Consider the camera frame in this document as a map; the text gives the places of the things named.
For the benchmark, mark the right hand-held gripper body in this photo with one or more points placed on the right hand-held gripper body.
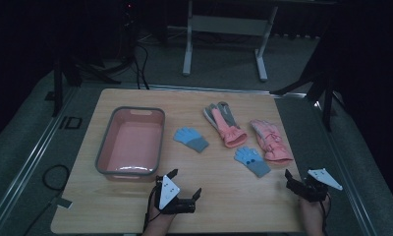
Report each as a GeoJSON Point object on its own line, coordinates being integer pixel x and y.
{"type": "Point", "coordinates": [310, 190]}

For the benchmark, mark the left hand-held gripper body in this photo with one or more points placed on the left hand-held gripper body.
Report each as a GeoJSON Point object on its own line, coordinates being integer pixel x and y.
{"type": "Point", "coordinates": [167, 191]}

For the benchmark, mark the pink padded ski glove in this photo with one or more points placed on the pink padded ski glove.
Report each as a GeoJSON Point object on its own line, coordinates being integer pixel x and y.
{"type": "Point", "coordinates": [271, 142]}

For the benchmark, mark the blue knit glove with dots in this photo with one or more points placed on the blue knit glove with dots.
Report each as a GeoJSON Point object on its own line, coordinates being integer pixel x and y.
{"type": "Point", "coordinates": [252, 160]}

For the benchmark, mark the plain blue knit glove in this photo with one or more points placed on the plain blue knit glove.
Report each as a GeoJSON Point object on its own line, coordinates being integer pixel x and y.
{"type": "Point", "coordinates": [191, 138]}

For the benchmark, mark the pink basin with grey rim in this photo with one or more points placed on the pink basin with grey rim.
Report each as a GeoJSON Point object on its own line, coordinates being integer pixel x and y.
{"type": "Point", "coordinates": [132, 147]}

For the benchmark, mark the pink glove with grey palm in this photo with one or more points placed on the pink glove with grey palm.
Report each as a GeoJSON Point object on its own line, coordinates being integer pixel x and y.
{"type": "Point", "coordinates": [225, 126]}

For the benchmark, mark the person's right hand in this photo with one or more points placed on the person's right hand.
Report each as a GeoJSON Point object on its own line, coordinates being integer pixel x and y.
{"type": "Point", "coordinates": [310, 211]}

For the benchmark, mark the person's left hand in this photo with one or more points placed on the person's left hand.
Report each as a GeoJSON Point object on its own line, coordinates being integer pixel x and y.
{"type": "Point", "coordinates": [160, 220]}

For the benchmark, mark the black metal stand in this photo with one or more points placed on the black metal stand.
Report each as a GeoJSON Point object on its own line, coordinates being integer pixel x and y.
{"type": "Point", "coordinates": [327, 98]}
{"type": "Point", "coordinates": [57, 88]}

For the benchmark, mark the grey tape piece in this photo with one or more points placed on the grey tape piece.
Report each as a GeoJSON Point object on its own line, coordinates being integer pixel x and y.
{"type": "Point", "coordinates": [64, 203]}

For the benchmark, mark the dark equipment with red light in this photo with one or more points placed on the dark equipment with red light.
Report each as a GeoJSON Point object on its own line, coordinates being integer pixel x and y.
{"type": "Point", "coordinates": [129, 23]}

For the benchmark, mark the metal floor rail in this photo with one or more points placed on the metal floor rail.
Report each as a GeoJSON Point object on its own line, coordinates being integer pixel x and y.
{"type": "Point", "coordinates": [348, 183]}
{"type": "Point", "coordinates": [27, 167]}
{"type": "Point", "coordinates": [201, 88]}

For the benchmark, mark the white desk frame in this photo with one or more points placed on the white desk frame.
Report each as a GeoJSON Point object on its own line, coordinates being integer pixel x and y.
{"type": "Point", "coordinates": [227, 25]}

